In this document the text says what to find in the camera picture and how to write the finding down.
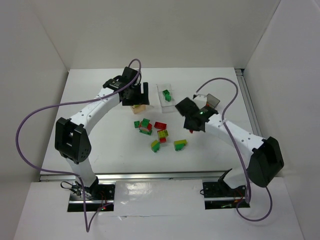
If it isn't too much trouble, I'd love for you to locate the grey transparent container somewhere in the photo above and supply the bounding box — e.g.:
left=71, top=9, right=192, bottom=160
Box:
left=205, top=93, right=220, bottom=109

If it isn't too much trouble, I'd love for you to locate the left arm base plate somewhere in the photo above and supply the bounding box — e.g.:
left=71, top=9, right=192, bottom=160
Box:
left=60, top=181, right=116, bottom=213

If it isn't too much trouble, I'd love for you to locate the dark green lego cube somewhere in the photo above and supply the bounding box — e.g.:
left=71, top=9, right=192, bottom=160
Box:
left=162, top=89, right=170, bottom=96

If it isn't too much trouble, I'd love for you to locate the aluminium front rail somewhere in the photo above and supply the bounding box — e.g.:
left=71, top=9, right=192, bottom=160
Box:
left=38, top=170, right=251, bottom=182

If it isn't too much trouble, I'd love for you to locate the orange transparent container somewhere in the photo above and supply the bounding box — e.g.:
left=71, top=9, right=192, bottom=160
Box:
left=130, top=104, right=146, bottom=115

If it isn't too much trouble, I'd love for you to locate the yellow green red lego stack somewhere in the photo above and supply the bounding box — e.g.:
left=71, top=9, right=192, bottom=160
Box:
left=173, top=139, right=188, bottom=151

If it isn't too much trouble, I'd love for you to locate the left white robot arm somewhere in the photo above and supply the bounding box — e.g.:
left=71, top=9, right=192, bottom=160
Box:
left=54, top=66, right=149, bottom=196

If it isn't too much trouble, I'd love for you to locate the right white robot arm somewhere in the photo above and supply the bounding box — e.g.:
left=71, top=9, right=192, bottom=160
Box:
left=175, top=97, right=284, bottom=189

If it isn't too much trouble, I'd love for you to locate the clear transparent container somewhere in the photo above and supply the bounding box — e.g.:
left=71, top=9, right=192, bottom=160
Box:
left=156, top=83, right=176, bottom=114

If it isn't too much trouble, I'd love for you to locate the aluminium side rail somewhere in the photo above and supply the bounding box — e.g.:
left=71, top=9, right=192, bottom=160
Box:
left=234, top=68, right=261, bottom=136

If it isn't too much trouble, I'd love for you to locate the red lego brick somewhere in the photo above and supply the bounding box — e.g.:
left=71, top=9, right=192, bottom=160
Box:
left=154, top=121, right=167, bottom=130

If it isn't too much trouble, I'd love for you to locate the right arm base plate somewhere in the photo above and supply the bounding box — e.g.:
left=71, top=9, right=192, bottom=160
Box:
left=199, top=169, right=250, bottom=210

